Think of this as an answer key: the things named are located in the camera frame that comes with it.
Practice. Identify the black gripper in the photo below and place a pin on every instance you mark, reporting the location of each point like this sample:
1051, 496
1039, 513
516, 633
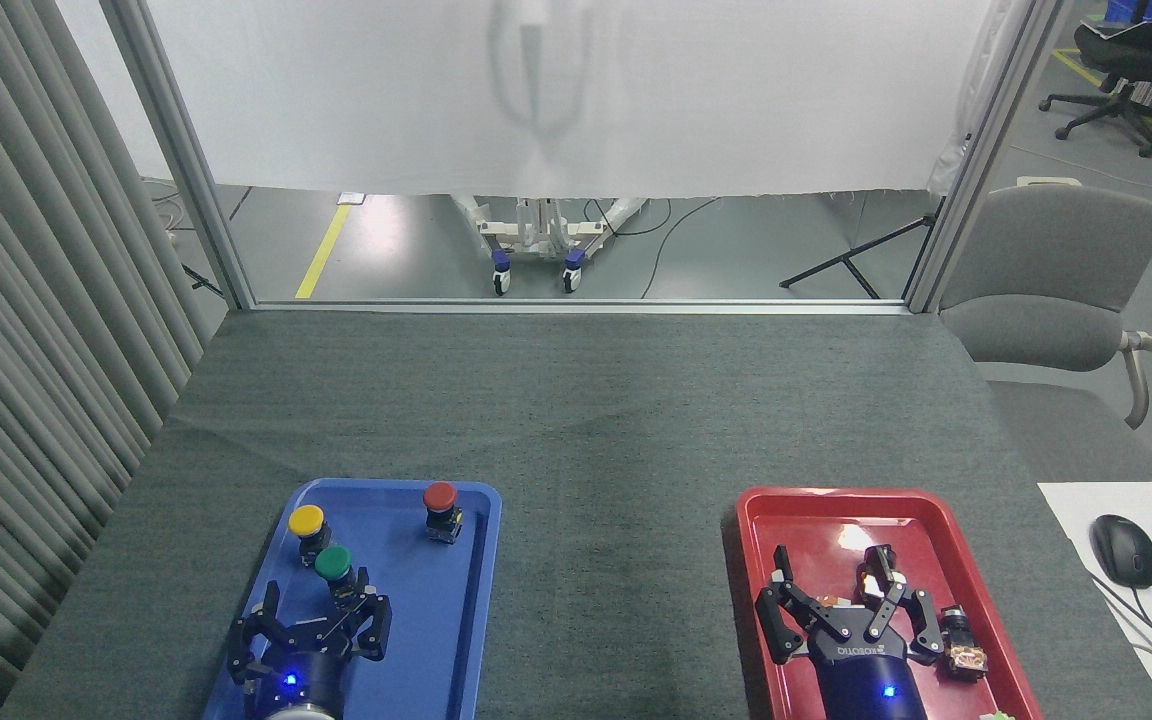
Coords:
301, 670
866, 665

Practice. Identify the black and white switch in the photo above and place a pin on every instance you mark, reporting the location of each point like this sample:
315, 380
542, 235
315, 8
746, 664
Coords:
871, 578

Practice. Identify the grey office chair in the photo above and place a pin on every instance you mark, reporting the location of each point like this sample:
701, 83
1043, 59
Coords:
1056, 250

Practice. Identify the grey pleated curtain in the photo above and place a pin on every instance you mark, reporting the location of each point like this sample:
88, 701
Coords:
26, 350

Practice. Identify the silver frame rail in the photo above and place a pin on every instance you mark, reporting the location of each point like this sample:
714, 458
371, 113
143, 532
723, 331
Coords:
576, 306

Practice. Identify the black computer mouse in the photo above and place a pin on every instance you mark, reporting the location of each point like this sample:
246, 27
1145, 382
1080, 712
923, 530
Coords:
1123, 550

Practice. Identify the yellow push button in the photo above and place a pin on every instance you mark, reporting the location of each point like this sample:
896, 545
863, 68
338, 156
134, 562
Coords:
306, 520

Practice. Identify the blue plastic tray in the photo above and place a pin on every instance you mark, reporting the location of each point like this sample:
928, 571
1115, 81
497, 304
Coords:
426, 620

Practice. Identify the red push button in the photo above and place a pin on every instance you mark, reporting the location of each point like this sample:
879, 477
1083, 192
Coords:
439, 496

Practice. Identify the black office chair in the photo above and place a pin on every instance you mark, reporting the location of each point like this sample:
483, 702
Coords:
1136, 55

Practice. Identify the black tripod legs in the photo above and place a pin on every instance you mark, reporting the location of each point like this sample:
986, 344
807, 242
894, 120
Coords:
846, 262

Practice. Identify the green push button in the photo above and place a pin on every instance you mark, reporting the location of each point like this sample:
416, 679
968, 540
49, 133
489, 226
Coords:
333, 563

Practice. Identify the black switch with brown base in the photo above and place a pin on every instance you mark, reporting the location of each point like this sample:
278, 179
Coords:
964, 650

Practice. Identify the white hanging curtain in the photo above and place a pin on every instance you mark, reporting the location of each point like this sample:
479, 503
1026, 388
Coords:
386, 100

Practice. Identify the white stand on wheels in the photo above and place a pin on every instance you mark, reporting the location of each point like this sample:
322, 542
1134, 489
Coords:
531, 240

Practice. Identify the red plastic tray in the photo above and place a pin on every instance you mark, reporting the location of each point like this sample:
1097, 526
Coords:
826, 530

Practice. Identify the silver frame post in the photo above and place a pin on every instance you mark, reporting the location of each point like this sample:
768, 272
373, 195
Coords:
176, 150
986, 150

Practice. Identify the white bundled curtain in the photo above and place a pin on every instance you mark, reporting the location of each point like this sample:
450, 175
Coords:
976, 90

